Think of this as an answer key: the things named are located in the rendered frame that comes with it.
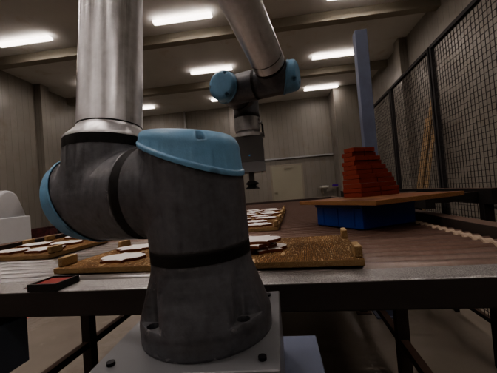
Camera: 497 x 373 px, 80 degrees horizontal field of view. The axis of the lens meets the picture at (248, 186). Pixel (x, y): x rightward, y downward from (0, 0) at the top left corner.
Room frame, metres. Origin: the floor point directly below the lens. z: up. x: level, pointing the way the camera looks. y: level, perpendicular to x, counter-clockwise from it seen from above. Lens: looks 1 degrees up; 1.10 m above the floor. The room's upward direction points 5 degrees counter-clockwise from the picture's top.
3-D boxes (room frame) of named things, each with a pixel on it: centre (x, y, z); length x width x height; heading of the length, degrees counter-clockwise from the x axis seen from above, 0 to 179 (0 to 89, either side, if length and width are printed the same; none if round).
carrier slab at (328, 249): (0.87, -0.08, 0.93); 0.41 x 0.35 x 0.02; 79
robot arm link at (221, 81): (0.76, 0.01, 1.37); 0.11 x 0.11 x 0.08; 67
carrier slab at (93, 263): (0.96, 0.33, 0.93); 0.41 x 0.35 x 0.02; 78
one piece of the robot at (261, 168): (0.87, -0.01, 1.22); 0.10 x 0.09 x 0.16; 178
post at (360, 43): (2.49, -1.05, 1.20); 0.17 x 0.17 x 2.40; 81
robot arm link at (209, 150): (0.35, 0.07, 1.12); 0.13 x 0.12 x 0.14; 67
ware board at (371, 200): (1.38, -0.58, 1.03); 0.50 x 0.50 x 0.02; 23
